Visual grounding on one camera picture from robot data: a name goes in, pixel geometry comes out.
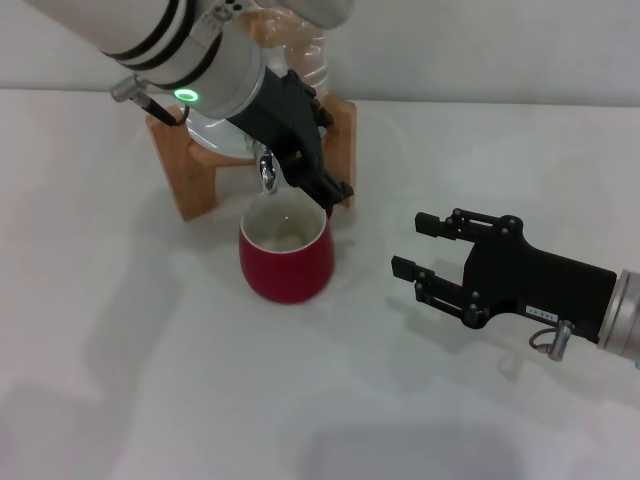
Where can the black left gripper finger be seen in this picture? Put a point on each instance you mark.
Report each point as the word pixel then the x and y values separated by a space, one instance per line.
pixel 332 192
pixel 320 112

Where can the clear glass water dispenser jar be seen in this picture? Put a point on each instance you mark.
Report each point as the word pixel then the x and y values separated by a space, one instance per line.
pixel 310 55

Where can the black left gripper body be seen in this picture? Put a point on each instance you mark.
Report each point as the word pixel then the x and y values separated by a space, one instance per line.
pixel 285 130

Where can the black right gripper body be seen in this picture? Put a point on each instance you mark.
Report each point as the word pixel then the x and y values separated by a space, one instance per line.
pixel 540 285

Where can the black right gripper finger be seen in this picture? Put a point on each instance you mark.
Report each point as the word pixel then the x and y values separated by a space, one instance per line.
pixel 470 222
pixel 440 290

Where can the chrome faucet tap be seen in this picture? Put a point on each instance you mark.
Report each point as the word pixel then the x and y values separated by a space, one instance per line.
pixel 269 172

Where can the wooden dispenser stand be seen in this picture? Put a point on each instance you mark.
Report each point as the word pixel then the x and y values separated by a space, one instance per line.
pixel 200 190

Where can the red cup with white inside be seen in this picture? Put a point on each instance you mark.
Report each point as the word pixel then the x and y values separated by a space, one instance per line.
pixel 285 275

